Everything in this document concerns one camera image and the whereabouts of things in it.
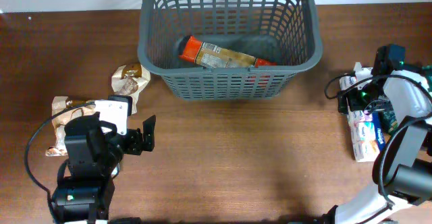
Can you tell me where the green white snack bag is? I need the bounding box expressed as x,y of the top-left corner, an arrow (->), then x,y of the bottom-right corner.
378,65 -> 432,137

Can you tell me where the orange tan cracker package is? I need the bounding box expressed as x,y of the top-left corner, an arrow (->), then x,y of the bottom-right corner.
178,35 -> 277,68

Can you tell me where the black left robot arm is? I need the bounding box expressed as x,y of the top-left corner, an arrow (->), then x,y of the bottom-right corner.
51,113 -> 156,223

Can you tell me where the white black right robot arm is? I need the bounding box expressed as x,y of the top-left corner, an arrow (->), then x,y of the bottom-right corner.
316,44 -> 431,223

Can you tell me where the crumpled brown wrapper right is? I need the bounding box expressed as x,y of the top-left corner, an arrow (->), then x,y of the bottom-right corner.
111,63 -> 151,114

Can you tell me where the crumpled brown wrapper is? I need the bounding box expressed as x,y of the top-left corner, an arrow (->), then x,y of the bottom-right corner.
45,96 -> 95,157
111,63 -> 151,114

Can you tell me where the crumpled brown wrapper left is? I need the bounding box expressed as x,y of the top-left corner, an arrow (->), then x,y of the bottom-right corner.
45,96 -> 95,157

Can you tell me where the grey plastic basket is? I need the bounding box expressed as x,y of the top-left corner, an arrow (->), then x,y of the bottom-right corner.
138,0 -> 323,100

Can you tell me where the black left camera cable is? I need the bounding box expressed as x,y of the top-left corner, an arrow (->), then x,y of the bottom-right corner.
24,102 -> 97,224

